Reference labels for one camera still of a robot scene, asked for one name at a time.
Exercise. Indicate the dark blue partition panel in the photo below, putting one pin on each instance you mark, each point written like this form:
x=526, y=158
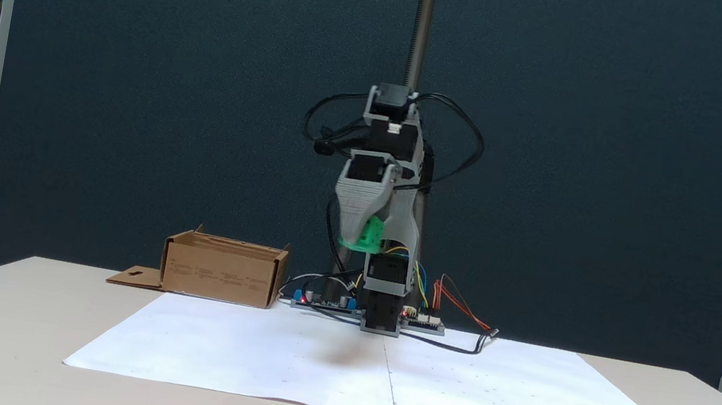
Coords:
x=131, y=83

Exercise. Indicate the white paper sheet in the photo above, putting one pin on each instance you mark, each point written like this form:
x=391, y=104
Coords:
x=248, y=352

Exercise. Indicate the blue power converter board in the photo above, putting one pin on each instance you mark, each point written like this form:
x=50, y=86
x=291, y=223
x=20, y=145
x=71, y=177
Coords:
x=323, y=305

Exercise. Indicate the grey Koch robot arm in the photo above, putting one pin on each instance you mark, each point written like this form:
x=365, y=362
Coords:
x=400, y=231

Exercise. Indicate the metal camera stand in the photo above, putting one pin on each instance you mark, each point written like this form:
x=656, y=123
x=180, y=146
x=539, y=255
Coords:
x=420, y=36

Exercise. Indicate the motor driver circuit board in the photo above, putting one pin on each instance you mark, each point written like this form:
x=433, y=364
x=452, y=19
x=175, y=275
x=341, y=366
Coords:
x=425, y=325

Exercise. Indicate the green dice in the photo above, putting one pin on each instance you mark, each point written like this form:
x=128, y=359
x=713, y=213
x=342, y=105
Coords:
x=371, y=235

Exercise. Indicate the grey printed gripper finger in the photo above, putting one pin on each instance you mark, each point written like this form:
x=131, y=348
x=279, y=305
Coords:
x=361, y=202

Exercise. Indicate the brown cardboard box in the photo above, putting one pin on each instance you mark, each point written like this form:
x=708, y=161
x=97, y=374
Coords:
x=220, y=274

